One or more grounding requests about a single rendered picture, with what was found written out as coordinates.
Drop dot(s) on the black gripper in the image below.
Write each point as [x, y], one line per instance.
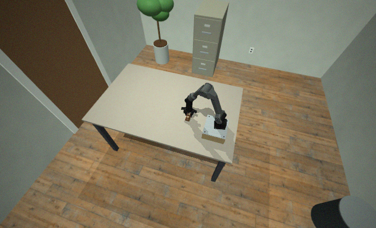
[189, 110]

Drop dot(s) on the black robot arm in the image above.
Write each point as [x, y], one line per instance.
[207, 91]

